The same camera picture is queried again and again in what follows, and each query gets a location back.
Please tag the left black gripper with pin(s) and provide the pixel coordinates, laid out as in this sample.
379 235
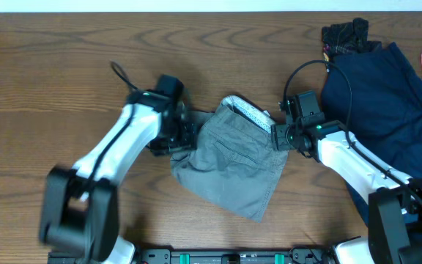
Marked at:
186 133

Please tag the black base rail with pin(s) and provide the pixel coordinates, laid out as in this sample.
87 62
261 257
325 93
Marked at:
296 255

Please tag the black patterned garment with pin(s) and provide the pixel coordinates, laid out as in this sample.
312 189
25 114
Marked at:
347 38

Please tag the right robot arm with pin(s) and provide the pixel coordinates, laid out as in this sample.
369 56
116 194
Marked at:
394 198

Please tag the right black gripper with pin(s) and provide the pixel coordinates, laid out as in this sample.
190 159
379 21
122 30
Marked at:
279 136

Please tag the grey shorts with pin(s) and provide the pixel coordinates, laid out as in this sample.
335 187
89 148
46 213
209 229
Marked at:
234 165

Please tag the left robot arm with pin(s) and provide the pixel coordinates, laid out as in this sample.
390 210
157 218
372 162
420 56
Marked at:
80 212

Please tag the navy blue garment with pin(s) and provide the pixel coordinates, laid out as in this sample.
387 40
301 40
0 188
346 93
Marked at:
380 95

